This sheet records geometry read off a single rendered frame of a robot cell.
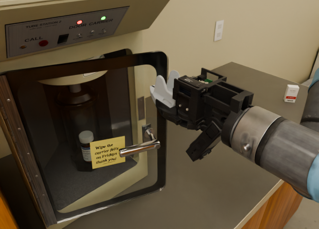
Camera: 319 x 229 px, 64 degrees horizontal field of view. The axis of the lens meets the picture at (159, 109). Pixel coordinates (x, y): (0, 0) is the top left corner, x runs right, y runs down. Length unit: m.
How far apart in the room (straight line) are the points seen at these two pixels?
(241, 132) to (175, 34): 1.00
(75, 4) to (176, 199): 0.59
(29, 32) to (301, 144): 0.38
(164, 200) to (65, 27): 0.55
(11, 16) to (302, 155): 0.38
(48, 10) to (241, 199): 0.69
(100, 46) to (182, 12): 0.82
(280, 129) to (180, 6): 1.03
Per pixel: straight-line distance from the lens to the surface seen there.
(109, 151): 0.58
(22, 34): 0.41
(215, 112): 0.40
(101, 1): 0.41
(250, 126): 0.36
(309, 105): 0.48
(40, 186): 0.62
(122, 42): 0.58
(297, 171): 0.34
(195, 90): 0.38
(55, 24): 0.42
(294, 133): 0.35
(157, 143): 0.55
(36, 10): 0.38
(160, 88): 0.47
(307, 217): 2.15
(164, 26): 1.25
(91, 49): 0.54
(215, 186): 0.83
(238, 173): 0.89
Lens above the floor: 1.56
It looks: 32 degrees down
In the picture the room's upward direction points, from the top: straight up
